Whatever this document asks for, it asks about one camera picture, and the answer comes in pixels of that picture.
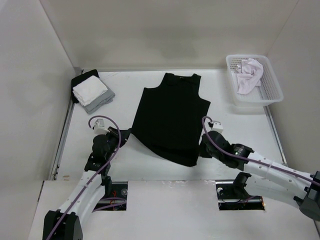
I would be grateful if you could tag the crumpled white tank top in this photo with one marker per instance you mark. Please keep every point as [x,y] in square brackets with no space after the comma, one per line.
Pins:
[249,74]

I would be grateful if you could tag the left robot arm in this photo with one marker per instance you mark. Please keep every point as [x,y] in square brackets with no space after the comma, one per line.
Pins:
[92,193]

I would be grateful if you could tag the white perforated plastic basket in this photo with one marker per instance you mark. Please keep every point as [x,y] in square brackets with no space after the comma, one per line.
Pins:
[268,93]

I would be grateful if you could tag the folded white tank top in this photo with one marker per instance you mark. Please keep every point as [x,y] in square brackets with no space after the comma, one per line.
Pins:
[89,90]

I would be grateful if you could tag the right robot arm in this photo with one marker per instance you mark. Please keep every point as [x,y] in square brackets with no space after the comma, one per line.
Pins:
[262,177]

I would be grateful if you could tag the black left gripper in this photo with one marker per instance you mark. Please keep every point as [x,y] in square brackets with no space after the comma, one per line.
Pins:
[124,135]

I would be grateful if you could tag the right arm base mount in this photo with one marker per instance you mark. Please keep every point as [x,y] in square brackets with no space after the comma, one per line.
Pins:
[231,195]

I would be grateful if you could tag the black tank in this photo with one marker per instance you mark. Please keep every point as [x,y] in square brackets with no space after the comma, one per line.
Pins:
[79,79]
[168,120]

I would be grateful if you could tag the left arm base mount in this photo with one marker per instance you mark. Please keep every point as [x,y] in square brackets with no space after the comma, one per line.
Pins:
[115,198]

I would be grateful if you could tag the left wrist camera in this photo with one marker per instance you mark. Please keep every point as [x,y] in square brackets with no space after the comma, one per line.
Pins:
[99,127]

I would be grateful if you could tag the folded grey tank top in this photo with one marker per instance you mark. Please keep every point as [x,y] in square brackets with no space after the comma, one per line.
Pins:
[105,98]

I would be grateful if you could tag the folded black tank top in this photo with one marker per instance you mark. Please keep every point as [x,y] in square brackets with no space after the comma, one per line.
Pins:
[79,79]

